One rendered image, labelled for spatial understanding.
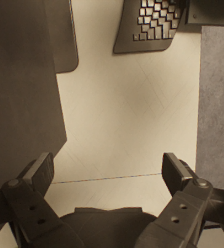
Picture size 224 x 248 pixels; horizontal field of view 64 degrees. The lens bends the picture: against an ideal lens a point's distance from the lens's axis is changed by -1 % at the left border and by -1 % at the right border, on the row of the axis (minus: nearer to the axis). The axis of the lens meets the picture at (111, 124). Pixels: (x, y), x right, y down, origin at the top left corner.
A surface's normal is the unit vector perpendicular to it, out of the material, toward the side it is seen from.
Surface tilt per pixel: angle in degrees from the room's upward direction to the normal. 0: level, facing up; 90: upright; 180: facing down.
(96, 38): 0
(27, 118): 86
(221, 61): 0
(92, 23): 0
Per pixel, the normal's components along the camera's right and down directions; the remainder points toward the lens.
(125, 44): 0.10, 0.31
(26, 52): 0.99, -0.07
